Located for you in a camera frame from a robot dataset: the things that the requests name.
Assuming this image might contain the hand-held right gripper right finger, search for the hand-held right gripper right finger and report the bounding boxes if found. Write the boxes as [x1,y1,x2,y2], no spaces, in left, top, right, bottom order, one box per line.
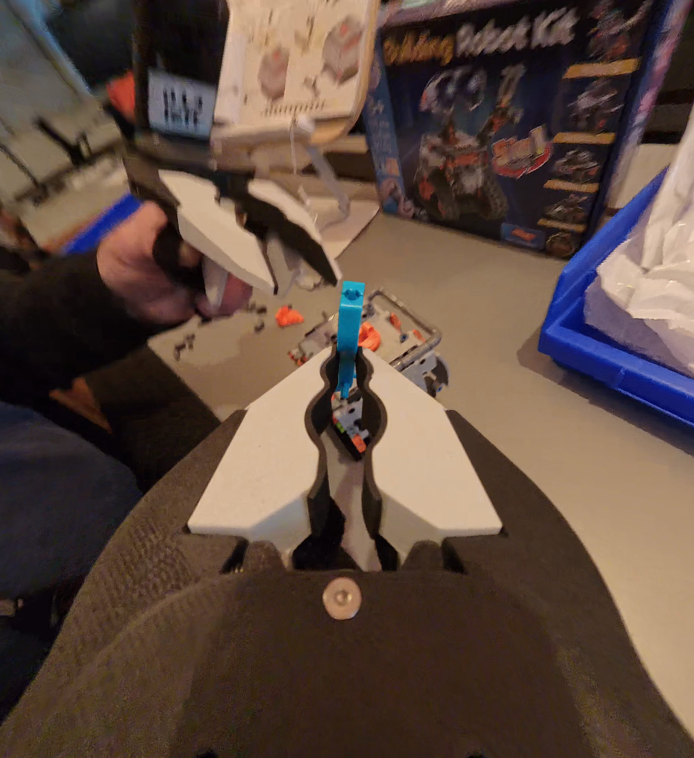
[353,346,502,572]

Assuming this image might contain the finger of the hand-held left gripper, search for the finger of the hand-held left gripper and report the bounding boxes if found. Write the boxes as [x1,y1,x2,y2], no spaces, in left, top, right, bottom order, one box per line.
[158,172,280,295]
[246,176,339,285]

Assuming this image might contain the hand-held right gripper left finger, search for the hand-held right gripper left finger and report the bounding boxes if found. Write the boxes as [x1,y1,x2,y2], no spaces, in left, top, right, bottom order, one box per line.
[187,346,342,572]

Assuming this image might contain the blue plastic bin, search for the blue plastic bin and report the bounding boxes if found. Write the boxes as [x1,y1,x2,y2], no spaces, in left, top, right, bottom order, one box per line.
[63,190,146,257]

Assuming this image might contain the teal plastic tool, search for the teal plastic tool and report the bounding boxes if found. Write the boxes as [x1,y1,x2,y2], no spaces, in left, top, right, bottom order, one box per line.
[333,281,369,401]

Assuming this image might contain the cluster of small grey connectors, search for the cluster of small grey connectors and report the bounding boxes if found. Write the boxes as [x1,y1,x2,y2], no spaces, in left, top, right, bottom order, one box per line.
[172,302,267,362]

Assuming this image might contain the grey white toy robot model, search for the grey white toy robot model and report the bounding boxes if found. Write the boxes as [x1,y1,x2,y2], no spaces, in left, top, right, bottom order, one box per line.
[290,291,450,399]

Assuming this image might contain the person's left forearm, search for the person's left forearm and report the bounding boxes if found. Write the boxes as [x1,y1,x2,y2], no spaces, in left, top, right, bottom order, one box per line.
[0,255,146,394]

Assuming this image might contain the person's left hand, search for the person's left hand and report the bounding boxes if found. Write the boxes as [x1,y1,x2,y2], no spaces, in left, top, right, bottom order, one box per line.
[96,202,227,329]

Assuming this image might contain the white stand base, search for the white stand base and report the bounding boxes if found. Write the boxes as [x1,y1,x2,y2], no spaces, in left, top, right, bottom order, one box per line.
[270,113,380,264]

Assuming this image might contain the open instruction booklet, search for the open instruction booklet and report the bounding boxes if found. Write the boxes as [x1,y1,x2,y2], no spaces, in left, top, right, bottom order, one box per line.
[211,0,381,149]

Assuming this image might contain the blue storage bin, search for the blue storage bin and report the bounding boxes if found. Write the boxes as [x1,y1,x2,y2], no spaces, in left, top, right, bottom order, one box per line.
[539,166,694,445]

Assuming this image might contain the blue robot kit box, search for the blue robot kit box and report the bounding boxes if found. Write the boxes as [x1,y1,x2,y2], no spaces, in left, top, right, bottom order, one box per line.
[365,0,691,261]

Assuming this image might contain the clear plastic bags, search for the clear plastic bags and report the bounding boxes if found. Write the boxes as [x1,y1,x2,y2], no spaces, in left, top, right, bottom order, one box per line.
[584,77,694,394]

